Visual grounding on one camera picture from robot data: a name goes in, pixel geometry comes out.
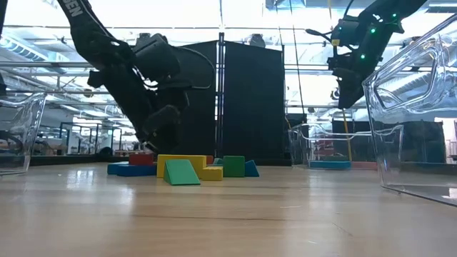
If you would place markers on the teal wooden block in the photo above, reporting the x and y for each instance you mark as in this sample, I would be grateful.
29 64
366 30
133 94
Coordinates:
218 162

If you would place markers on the yellow arch wooden block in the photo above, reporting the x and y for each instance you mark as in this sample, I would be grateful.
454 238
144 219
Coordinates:
178 157

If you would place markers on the red arch wooden block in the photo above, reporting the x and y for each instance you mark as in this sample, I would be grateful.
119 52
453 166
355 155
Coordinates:
141 159

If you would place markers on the blue long wooden block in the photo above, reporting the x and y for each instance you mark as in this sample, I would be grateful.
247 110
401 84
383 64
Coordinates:
330 165
113 168
137 170

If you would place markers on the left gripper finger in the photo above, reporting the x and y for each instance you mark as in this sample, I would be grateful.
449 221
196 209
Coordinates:
162 146

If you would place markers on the blue wedge wooden block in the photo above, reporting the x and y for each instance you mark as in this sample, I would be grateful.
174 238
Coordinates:
251 171

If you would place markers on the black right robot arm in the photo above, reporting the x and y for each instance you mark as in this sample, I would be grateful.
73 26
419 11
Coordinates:
385 14

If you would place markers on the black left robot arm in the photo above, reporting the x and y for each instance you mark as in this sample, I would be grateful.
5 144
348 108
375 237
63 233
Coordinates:
89 35

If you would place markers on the pink long wooden block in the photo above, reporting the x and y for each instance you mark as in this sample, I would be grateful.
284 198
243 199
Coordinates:
364 165

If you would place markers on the black partition screen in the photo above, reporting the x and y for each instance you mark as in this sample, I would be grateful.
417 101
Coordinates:
250 107

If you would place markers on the clear plastic bin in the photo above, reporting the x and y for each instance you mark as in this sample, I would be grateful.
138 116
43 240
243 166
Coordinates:
321 142
410 107
21 135

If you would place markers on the green wedge wooden block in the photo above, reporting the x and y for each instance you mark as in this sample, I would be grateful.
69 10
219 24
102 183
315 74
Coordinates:
184 173

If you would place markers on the green thick wooden block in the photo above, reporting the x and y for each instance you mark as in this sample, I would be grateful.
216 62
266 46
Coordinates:
234 166

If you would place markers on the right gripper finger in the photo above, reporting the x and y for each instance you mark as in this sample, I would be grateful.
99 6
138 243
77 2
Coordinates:
349 93

